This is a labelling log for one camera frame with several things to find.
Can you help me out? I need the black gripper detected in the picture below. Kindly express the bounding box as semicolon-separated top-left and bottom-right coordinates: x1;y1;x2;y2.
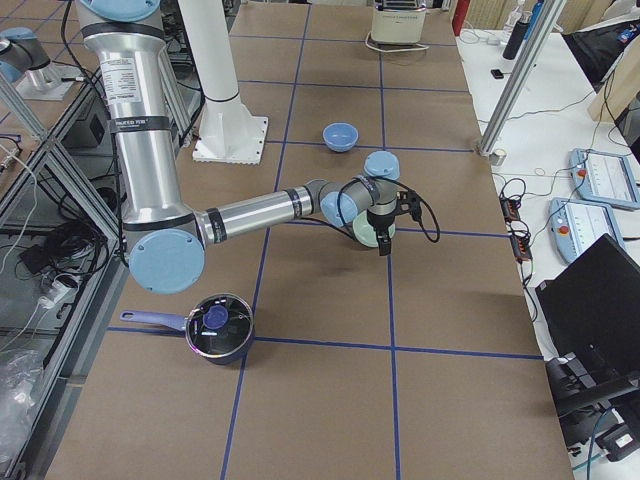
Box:
366;211;395;256

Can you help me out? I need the green bowl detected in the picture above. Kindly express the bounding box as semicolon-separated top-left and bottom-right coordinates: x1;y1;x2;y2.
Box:
352;211;378;248

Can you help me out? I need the blue bowl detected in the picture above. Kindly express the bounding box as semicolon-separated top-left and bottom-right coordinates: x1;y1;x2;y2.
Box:
322;122;359;153

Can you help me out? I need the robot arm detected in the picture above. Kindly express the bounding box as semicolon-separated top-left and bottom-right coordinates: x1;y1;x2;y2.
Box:
1;27;82;101
76;1;399;294

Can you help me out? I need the orange black adapter box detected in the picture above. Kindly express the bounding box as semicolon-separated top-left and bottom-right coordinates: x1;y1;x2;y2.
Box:
509;235;533;264

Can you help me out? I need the dark blue saucepan with lid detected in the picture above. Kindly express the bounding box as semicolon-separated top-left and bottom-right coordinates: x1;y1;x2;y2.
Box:
119;293;255;365

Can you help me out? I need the lower teach pendant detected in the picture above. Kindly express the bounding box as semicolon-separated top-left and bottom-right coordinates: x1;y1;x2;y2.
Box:
549;197;625;264

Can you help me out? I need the teach pendant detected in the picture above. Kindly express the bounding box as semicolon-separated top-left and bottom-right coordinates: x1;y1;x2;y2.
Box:
568;148;639;210
549;197;625;264

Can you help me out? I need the black laptop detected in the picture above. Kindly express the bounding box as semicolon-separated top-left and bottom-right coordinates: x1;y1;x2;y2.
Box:
536;234;639;375

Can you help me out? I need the cream toaster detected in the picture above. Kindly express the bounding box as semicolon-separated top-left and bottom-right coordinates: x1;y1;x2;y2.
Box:
370;0;427;45

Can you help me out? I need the upper teach pendant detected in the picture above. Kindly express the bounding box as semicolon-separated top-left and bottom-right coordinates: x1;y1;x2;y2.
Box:
568;148;639;210

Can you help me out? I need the red fire extinguisher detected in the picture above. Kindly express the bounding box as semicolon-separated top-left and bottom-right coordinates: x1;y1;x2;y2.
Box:
452;0;471;37

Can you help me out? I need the black water bottle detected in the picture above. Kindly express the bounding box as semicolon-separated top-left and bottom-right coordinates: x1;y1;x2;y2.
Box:
502;12;531;60

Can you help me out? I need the clear plastic bag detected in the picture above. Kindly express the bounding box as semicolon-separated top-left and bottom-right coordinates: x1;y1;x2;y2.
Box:
1;349;44;462

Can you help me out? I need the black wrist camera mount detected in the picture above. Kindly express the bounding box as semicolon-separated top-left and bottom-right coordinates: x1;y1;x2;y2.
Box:
395;190;422;223

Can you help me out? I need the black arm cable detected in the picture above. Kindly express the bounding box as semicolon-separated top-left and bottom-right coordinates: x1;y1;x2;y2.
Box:
299;177;442;245

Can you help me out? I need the aluminium frame post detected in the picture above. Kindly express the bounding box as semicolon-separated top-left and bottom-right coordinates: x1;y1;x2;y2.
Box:
476;0;566;166

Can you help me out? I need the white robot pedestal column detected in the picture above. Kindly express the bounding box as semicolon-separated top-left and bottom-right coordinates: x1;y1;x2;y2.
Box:
179;0;268;164

